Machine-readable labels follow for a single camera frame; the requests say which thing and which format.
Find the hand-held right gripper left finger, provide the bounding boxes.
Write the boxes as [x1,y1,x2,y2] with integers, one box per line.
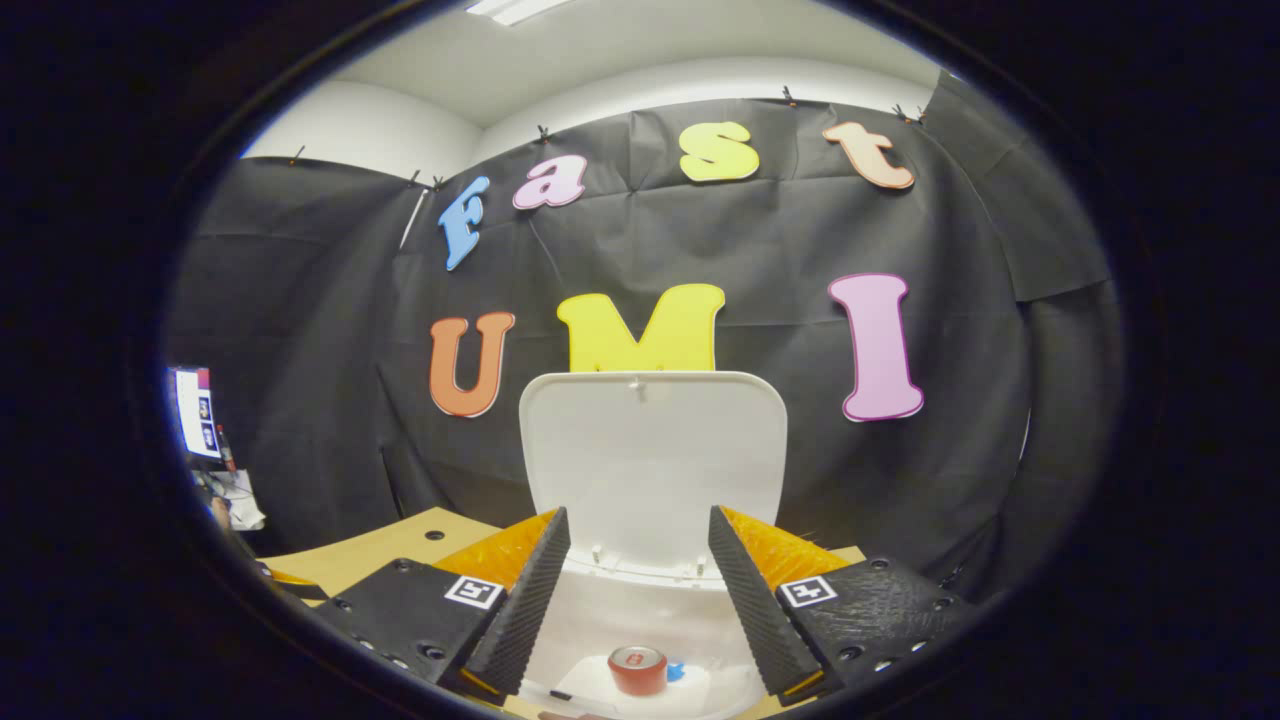
[318,506,571,701]

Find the white desktop garbage bin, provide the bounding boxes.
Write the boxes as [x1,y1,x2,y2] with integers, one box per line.
[515,371,789,720]

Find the ceiling light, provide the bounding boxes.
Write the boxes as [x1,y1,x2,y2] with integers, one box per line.
[465,0,571,26]

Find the wooden desktop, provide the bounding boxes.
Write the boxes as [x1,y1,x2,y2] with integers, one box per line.
[255,507,866,720]

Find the white papers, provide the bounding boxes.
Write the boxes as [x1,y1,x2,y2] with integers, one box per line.
[200,470,266,531]

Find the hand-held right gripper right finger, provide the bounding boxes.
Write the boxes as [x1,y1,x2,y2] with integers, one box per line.
[708,505,976,701]

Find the computer monitor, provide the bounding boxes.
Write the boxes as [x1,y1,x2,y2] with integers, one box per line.
[170,367,223,461]

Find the red pop can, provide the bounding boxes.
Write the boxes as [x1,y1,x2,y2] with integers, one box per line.
[607,645,669,698]

